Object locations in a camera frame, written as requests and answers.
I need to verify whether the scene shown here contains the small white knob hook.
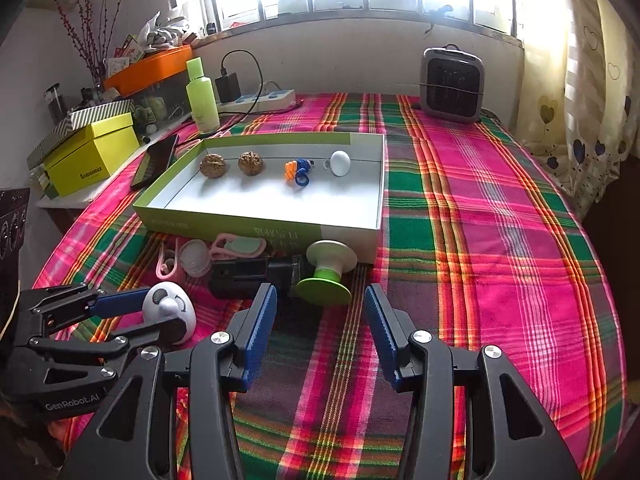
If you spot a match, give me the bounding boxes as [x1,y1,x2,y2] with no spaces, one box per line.
[323,150,352,178]

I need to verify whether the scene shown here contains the orange earplugs blue cord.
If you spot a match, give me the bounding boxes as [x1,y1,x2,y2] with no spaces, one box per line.
[284,157,317,189]

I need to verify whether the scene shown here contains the black phone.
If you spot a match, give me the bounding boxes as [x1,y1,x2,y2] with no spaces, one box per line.
[130,133,178,192]

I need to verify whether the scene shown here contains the heart patterned curtain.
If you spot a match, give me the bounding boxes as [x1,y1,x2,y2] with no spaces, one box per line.
[515,0,639,218]

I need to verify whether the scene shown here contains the grey space heater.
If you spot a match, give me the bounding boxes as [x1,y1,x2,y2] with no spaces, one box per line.
[419,47,485,124]

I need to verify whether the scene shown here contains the green white spool holder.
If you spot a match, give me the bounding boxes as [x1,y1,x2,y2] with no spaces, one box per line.
[296,240,358,307]

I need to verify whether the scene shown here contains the pink clip green pad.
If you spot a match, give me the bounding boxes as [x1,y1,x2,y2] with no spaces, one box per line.
[209,233,267,261]

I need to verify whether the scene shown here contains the black rectangular device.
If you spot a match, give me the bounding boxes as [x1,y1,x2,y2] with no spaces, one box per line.
[208,255,312,299]

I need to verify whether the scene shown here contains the yellow cardboard box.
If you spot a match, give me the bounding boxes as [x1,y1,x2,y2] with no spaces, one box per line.
[43,112,140,196]

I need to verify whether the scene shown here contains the clear round plastic jar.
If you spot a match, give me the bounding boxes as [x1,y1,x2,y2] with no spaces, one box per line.
[178,240,212,278]

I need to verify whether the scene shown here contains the pink clip with hook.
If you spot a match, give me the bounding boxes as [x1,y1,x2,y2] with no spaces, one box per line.
[155,240,183,284]

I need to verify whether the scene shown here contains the pink plaid tablecloth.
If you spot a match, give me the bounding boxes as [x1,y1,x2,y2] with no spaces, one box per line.
[31,91,629,480]

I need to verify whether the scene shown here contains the dark brown walnut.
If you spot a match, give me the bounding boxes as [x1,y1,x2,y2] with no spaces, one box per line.
[200,154,227,179]

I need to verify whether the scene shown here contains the light green plastic bottle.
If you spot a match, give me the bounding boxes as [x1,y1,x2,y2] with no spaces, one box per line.
[186,58,220,133]

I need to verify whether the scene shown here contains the white panda-face round gadget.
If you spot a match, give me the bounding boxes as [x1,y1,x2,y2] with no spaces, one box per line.
[142,282,196,346]

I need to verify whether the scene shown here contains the light brown walnut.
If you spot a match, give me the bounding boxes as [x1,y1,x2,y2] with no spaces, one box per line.
[238,151,264,177]

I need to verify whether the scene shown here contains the striped gift box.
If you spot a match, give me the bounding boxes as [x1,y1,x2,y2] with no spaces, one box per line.
[27,99,134,169]

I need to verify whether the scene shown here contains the orange plastic tray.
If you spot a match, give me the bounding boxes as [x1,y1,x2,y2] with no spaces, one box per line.
[103,46,193,98]

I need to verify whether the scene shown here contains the red berry branches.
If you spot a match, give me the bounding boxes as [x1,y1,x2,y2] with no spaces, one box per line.
[53,0,124,89]

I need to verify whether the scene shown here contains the green white cardboard tray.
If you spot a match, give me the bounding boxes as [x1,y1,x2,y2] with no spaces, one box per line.
[134,132,386,263]

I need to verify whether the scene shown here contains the black charger with cable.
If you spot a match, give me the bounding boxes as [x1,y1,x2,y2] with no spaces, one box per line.
[174,48,305,149]

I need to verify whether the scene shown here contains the white power strip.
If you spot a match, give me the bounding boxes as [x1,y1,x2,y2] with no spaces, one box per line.
[218,90,297,114]

